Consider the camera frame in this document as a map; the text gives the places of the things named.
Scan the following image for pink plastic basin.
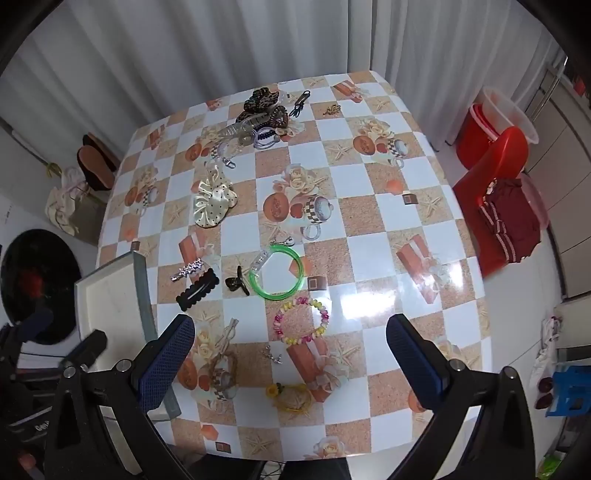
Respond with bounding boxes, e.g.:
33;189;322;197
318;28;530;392
519;173;551;230

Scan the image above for white tray grey rim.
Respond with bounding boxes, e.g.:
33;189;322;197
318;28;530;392
74;251;183;422

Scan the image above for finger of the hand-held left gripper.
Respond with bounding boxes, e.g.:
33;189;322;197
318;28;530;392
13;307;55;343
64;330;108;370

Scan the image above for red plastic chair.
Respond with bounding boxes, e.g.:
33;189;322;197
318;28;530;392
452;126;530;278

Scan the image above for black scalloped snap clip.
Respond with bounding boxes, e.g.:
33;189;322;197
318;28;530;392
175;268;221;311

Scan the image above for blue plastic stool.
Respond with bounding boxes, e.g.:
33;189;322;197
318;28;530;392
547;362;591;418

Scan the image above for yellow flower hair tie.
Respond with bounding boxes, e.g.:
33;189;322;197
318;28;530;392
265;383;312;413

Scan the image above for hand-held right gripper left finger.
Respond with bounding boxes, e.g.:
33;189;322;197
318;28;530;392
44;314;197;480

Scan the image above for cream cloth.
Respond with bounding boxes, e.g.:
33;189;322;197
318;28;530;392
45;166;93;237

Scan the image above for green plastic bangle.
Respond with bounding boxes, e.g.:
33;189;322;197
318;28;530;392
249;244;306;302

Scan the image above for red plastic bucket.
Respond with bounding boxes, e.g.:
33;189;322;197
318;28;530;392
456;104;505;169

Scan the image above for leopard print scrunchie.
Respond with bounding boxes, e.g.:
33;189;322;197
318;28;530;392
241;87;288;123

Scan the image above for translucent white bucket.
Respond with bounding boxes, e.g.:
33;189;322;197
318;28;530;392
475;87;541;144

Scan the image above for silver star hair clip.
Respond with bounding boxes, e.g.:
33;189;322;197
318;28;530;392
170;258;205;282

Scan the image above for small black hair pin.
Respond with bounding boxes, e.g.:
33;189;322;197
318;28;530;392
288;90;311;117

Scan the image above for maroon striped garment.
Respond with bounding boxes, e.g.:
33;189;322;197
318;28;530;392
478;178;542;264

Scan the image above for clear claw clip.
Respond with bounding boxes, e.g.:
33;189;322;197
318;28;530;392
216;113;260;140

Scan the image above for purple hair ties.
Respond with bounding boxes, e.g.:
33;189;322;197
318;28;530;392
250;126;281;151

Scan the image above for colourful beaded bracelet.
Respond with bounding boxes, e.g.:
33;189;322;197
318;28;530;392
273;296;331;348

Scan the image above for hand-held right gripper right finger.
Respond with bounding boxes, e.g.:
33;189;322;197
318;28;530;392
383;314;548;480

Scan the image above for small black claw clip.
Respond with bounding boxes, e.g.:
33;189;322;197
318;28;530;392
225;265;251;297

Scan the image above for white washing machine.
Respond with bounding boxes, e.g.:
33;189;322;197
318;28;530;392
0;194;100;354

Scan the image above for cream polka dot scrunchie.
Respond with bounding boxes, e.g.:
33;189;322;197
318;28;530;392
193;161;239;229

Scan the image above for white curtain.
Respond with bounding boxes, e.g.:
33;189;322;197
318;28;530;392
0;0;570;155

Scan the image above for white cloth bag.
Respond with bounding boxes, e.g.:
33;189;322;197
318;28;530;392
529;316;565;393

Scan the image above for clear bracelet silver clasp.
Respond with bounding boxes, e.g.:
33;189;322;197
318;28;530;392
210;137;246;171

